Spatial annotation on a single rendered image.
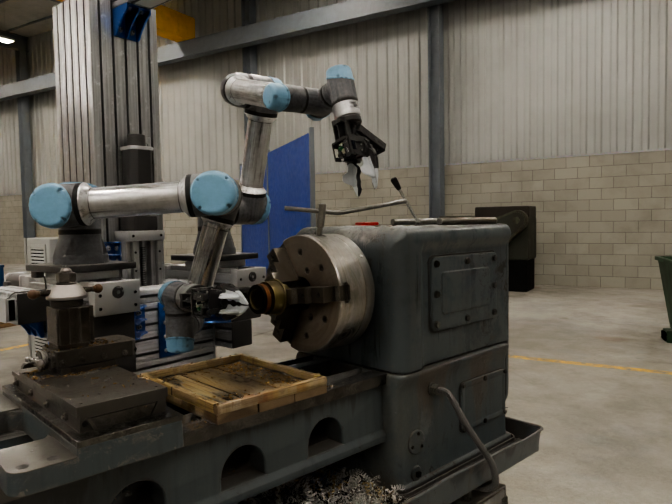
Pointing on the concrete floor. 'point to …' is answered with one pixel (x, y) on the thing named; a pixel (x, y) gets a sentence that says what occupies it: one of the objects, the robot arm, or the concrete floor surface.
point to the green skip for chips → (666, 292)
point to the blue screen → (302, 182)
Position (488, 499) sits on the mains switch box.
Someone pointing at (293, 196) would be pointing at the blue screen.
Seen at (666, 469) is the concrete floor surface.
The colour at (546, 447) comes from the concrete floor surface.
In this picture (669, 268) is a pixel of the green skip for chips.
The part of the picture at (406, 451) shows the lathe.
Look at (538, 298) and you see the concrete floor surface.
